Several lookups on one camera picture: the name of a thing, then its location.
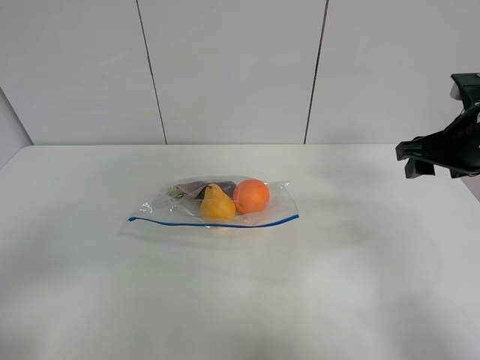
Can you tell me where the clear zip bag blue seal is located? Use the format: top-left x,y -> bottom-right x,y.
118,175 -> 299,243

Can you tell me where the orange fruit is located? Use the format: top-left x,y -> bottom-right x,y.
232,179 -> 270,214

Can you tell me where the yellow pear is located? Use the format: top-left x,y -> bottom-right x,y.
199,183 -> 236,220

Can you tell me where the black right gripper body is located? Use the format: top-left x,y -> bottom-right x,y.
395,73 -> 479,179

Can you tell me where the dark purple eggplant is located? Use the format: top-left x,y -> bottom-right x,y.
167,181 -> 236,200

